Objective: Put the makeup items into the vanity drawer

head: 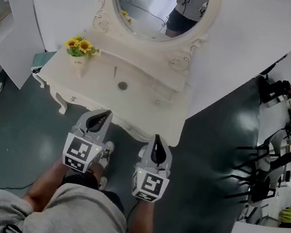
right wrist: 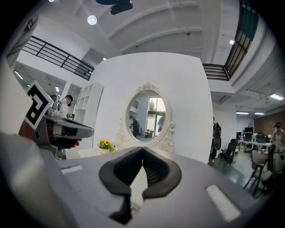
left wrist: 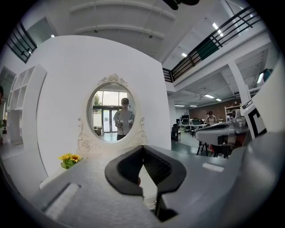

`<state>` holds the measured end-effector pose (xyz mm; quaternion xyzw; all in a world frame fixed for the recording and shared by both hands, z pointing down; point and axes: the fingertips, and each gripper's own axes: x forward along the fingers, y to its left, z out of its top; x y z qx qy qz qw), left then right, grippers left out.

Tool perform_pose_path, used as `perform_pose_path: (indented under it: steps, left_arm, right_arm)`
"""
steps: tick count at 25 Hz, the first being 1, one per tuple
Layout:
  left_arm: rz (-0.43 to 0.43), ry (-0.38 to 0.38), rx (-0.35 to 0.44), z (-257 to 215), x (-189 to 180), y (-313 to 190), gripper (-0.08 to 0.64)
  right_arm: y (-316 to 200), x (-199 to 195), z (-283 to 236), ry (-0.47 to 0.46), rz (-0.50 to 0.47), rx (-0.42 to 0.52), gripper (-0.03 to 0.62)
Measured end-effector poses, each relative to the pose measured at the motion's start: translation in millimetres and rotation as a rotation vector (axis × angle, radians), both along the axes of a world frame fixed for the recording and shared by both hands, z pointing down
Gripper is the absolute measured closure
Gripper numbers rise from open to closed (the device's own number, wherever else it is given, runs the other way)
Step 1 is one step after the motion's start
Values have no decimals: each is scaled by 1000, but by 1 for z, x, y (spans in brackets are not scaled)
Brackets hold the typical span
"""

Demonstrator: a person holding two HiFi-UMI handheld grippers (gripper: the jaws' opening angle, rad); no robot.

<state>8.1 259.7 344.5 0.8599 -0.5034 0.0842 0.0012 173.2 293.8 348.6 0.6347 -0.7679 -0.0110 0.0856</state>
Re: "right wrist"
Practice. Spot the sunflower bouquet in pot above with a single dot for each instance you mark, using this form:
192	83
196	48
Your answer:
106	144

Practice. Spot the left hand-held gripper camera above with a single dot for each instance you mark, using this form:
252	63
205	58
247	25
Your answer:
55	105

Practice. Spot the person's left hand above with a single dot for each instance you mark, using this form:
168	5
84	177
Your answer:
74	143

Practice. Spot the white shelf unit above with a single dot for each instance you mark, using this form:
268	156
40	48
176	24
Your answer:
89	100

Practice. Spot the black balcony railing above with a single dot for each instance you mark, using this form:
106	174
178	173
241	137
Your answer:
236	55
58	58

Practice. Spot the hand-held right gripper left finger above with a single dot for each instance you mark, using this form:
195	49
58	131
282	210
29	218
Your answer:
111	178

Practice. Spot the person's left forearm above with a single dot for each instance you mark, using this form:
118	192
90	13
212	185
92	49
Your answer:
24	131

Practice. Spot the oval mirror white carved frame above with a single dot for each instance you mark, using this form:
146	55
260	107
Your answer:
144	115

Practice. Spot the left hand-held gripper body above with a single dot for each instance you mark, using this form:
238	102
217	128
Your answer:
35	104

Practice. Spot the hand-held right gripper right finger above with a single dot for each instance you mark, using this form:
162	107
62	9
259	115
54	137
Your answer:
169	176

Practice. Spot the white curved backdrop panel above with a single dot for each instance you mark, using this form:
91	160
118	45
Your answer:
189	100

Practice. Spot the black head-worn camera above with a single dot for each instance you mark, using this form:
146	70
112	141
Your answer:
120	7

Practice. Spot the grey chair black legs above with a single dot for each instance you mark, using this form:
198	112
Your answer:
258	171

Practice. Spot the black office chair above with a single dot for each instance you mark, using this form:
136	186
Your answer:
230	151

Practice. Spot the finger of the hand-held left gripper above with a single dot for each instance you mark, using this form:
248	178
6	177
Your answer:
75	123

